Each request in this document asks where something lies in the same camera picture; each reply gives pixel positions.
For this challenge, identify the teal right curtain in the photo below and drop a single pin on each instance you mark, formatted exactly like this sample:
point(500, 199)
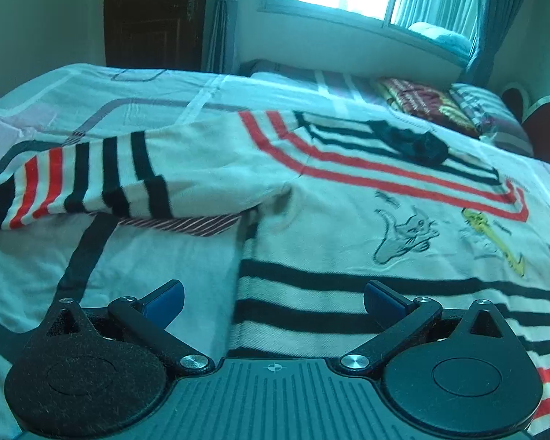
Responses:
point(495, 18)

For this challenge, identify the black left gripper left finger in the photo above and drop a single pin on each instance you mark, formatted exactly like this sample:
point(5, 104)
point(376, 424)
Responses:
point(95, 372)

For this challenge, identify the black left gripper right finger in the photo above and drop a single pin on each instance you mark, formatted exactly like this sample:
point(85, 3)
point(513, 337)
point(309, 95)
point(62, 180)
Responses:
point(446, 372)

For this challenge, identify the striped cream knit sweater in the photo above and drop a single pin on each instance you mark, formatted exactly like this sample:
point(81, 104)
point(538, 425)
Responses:
point(274, 221)

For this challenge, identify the folded cloth on windowsill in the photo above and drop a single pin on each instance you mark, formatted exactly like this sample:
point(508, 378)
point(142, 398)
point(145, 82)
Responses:
point(454, 42)

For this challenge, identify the teal left curtain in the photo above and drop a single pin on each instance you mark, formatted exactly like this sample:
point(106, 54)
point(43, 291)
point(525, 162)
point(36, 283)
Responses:
point(220, 51)

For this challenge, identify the dark red folded blanket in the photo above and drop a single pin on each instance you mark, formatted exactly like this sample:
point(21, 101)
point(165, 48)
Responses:
point(427, 103)

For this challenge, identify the patterned white bed sheet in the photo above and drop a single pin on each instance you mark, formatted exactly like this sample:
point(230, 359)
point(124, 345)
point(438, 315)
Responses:
point(244, 397)

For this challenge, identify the striped grey pillow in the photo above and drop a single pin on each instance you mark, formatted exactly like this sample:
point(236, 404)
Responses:
point(496, 125)

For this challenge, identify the teal curtain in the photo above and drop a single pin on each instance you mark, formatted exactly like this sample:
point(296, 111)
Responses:
point(220, 51)
point(495, 18)

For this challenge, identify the dark red headboard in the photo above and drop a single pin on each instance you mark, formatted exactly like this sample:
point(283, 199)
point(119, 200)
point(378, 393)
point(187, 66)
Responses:
point(535, 117)

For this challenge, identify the dark wooden door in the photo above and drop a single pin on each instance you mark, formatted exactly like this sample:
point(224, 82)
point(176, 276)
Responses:
point(154, 34)

